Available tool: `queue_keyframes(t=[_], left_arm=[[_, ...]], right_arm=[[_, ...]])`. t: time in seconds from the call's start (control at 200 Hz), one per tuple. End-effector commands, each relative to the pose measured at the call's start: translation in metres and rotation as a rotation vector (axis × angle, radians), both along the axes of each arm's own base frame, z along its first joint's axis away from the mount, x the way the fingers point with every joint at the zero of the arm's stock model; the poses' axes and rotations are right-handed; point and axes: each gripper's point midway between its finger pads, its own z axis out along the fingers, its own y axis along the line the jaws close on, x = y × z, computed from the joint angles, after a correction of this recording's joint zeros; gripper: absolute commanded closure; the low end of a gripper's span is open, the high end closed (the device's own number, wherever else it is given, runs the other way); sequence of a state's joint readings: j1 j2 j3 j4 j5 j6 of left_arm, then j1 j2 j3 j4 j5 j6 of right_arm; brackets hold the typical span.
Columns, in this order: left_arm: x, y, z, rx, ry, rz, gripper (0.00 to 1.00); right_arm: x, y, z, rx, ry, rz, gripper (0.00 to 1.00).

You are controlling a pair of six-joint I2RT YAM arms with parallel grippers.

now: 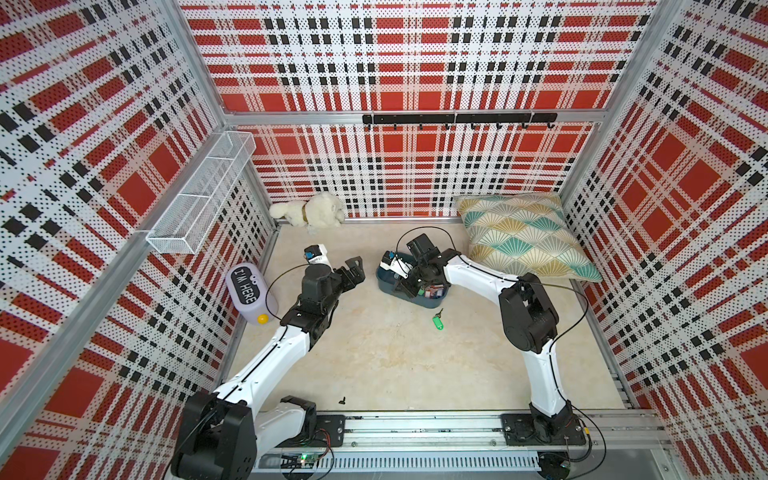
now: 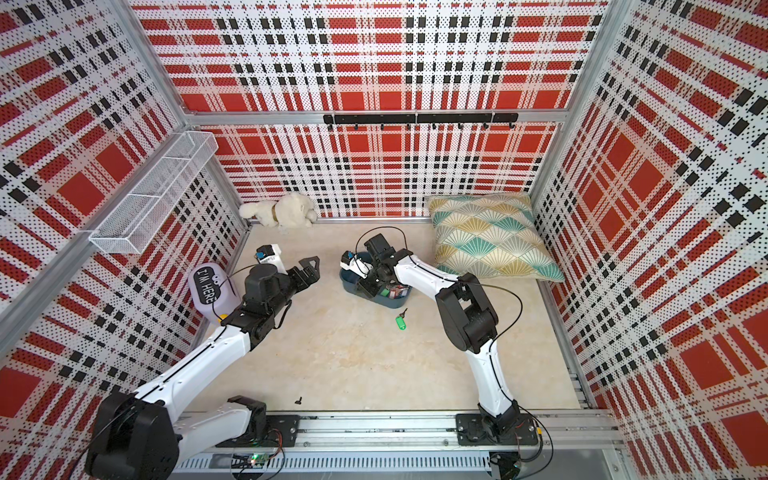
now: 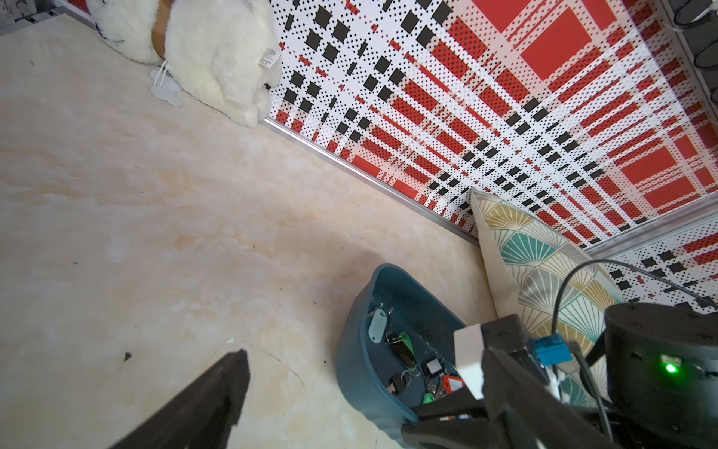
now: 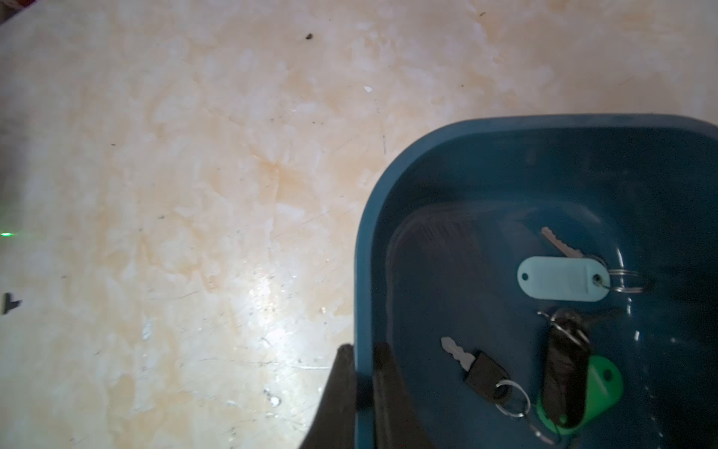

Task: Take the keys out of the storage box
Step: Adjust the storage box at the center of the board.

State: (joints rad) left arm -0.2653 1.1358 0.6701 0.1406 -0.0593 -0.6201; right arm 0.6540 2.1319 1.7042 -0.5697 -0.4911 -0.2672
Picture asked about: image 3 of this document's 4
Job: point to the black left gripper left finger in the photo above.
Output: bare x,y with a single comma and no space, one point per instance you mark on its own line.
203,414

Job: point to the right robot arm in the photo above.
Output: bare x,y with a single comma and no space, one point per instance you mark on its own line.
661,365

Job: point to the black key tag with key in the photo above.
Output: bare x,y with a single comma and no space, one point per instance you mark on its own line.
392,340

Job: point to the white plush toy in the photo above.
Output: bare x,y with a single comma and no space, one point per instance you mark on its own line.
226,54

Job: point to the teal plastic storage box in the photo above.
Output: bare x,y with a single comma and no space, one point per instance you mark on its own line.
371,377

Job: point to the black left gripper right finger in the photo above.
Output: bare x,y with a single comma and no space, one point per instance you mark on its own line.
526,415

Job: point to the light mint key tag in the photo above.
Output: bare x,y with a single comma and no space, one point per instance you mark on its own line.
377,325

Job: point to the black tag with white label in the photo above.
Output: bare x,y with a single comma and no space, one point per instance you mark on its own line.
431,370

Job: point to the fan pattern cushion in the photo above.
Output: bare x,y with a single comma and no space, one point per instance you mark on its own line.
539,275

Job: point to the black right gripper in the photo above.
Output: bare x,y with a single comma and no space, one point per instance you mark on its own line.
454,421

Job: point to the red key tag with key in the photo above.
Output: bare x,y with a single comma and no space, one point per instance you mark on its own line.
451,384

